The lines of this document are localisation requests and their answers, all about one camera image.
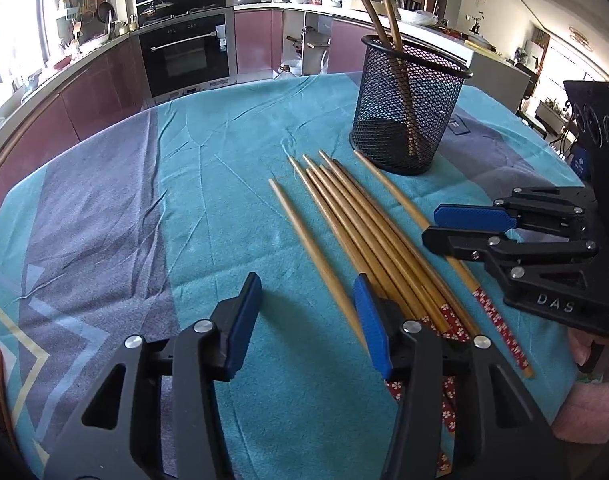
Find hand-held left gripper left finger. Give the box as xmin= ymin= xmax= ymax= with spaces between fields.
xmin=44 ymin=272 xmax=262 ymax=480

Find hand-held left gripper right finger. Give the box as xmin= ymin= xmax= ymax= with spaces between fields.
xmin=353 ymin=273 xmax=570 ymax=480

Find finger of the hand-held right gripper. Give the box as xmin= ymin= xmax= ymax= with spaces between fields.
xmin=433 ymin=186 xmax=592 ymax=233
xmin=421 ymin=226 xmax=605 ymax=306

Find bundle of wooden chopsticks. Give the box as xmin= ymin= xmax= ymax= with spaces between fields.
xmin=268 ymin=149 xmax=535 ymax=476

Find black mesh utensil holder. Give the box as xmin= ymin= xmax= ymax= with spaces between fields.
xmin=349 ymin=34 xmax=473 ymax=177

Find person's right forearm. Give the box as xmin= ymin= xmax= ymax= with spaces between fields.
xmin=551 ymin=377 xmax=609 ymax=443

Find person's right hand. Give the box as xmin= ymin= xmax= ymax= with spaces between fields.
xmin=567 ymin=329 xmax=591 ymax=368

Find teal and grey tablecloth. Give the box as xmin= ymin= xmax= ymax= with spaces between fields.
xmin=0 ymin=72 xmax=592 ymax=480

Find white side cabinet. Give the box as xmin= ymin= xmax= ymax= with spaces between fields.
xmin=461 ymin=40 xmax=532 ymax=111

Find built-in black oven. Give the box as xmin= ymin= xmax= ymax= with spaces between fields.
xmin=137 ymin=12 xmax=238 ymax=101

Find kitchen window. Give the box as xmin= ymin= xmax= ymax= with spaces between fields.
xmin=0 ymin=0 xmax=52 ymax=126

